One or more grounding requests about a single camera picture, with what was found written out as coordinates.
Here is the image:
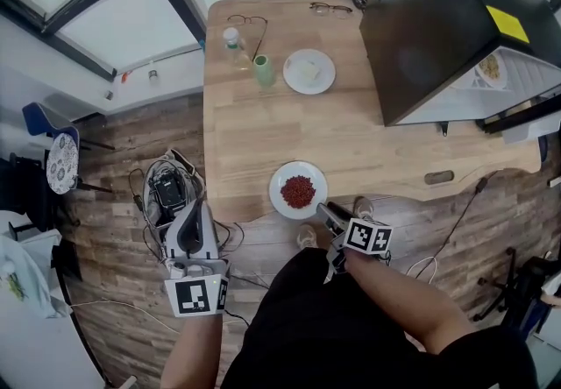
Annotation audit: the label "patterned round cushion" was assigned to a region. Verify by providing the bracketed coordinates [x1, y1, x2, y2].
[46, 132, 80, 195]

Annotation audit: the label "black mini fridge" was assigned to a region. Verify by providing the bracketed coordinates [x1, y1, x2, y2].
[359, 0, 561, 145]

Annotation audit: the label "black power adapter with cable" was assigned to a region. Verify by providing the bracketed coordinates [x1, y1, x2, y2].
[431, 170, 501, 261]

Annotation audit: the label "white side desk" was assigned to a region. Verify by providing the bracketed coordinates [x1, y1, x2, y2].
[0, 209, 106, 389]

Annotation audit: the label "person's left forearm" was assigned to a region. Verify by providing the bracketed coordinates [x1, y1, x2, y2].
[160, 315, 225, 389]

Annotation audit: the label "clear plastic bag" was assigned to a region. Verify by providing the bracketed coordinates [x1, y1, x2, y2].
[0, 233, 67, 321]

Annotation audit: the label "person's left shoe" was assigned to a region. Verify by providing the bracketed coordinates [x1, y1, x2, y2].
[296, 223, 319, 251]

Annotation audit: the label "black-frame glasses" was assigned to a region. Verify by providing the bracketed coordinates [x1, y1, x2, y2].
[309, 2, 354, 19]

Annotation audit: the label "person's shoe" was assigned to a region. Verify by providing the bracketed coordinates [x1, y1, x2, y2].
[296, 223, 319, 251]
[352, 195, 374, 220]

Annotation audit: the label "bags of equipment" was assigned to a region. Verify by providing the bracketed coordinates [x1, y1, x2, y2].
[142, 148, 207, 230]

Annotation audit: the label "person's right shoe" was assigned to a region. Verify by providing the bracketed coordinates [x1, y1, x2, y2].
[352, 195, 374, 220]

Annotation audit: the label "blue chair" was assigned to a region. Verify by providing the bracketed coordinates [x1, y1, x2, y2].
[21, 101, 116, 195]

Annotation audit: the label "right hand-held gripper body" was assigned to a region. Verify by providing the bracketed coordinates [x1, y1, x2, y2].
[323, 216, 394, 286]

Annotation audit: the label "person's black shorts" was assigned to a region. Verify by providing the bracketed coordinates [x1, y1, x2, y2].
[221, 246, 540, 389]

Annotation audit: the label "clear plastic bottle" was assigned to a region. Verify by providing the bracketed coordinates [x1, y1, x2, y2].
[222, 26, 253, 71]

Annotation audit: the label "thin wire-frame glasses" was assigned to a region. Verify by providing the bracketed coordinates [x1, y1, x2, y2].
[226, 14, 269, 62]

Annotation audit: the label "white round plate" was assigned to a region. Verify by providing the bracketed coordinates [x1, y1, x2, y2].
[475, 49, 509, 90]
[268, 160, 329, 221]
[282, 48, 337, 95]

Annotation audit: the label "green cup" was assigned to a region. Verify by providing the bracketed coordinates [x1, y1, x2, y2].
[252, 53, 277, 88]

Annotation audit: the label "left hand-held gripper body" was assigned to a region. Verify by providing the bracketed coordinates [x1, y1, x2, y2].
[162, 254, 232, 319]

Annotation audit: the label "pile of green-brown grains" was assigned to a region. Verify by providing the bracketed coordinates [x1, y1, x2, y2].
[479, 54, 501, 81]

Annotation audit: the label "white floor cable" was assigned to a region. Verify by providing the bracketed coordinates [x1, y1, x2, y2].
[69, 299, 185, 336]

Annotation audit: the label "black office chair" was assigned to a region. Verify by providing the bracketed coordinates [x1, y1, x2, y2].
[472, 246, 561, 336]

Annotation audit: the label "person's right forearm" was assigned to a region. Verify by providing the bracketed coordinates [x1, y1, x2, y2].
[344, 253, 478, 357]

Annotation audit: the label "large black-frame window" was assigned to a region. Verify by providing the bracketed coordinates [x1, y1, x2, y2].
[0, 0, 207, 81]

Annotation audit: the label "dark red beans pile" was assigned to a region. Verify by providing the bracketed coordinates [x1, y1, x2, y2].
[279, 174, 316, 208]

